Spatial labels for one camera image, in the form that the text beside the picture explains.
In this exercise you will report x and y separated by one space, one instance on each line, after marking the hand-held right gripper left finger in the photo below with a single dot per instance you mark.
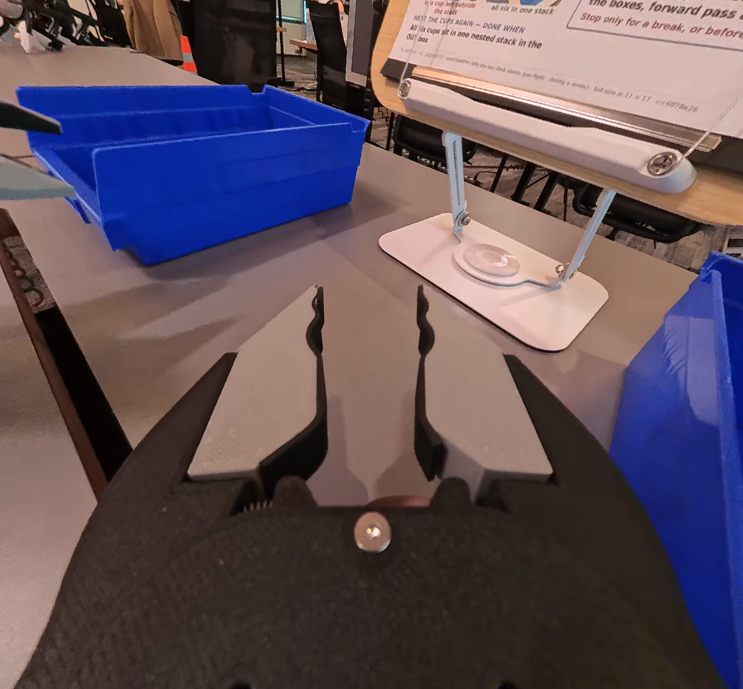
261 410

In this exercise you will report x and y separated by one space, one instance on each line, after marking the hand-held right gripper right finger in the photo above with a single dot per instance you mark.
487 410

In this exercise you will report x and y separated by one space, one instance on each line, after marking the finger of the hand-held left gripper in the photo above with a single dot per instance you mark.
29 181
23 117

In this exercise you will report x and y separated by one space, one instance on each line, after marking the blue plastic bin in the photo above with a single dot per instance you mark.
685 468
191 178

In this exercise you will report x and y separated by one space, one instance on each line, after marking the black white toy robot arm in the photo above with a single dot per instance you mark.
29 33

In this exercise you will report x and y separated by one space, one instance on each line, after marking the brown jacket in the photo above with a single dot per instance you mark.
151 10

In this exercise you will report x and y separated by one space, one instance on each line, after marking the orange traffic cone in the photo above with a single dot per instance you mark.
188 53

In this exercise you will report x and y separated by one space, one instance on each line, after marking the black office chair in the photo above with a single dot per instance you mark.
424 137
232 33
638 216
328 50

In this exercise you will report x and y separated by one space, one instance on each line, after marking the black pole stand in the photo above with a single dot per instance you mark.
280 4

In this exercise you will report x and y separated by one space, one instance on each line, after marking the grey framed partition panel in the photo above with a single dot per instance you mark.
363 33

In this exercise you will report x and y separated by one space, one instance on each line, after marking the printed instruction sheet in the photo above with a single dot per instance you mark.
580 33

